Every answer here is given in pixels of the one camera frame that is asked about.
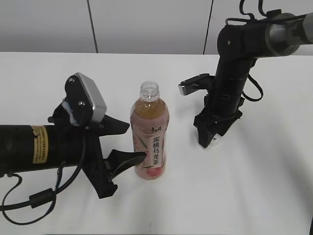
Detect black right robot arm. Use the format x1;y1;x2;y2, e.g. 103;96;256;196
193;13;313;148

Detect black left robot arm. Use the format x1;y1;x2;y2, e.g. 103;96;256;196
0;106;146;199

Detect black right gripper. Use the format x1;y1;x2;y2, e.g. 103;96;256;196
194;94;243;148

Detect peach oolong tea bottle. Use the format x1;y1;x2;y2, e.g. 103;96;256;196
130;81;170;180

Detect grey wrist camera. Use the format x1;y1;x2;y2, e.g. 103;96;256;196
179;73;215;95
61;72;107;127

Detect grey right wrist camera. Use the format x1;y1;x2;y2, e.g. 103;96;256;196
179;73;215;95

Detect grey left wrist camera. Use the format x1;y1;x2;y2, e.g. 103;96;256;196
61;72;107;127

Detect white bottle cap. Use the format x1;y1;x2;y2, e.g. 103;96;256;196
209;137;219;147

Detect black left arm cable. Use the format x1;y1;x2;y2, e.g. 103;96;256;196
0;137;86;225

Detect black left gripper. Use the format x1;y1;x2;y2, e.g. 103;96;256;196
48;104;147;199

